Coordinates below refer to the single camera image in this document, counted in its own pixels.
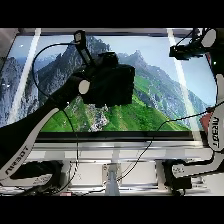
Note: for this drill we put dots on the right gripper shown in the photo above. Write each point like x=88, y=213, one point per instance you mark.
x=185, y=52

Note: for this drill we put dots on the blue jeans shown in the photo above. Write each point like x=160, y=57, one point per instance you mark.
x=110, y=83

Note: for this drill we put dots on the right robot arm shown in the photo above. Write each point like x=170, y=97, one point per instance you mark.
x=215, y=126

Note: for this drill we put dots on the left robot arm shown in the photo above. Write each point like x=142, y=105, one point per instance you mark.
x=20, y=133

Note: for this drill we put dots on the red-brown garment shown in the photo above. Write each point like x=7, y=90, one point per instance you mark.
x=206, y=121

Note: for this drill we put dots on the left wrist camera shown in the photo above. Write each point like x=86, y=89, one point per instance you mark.
x=80, y=36

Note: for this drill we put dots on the silver frame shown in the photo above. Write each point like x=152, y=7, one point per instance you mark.
x=113, y=173

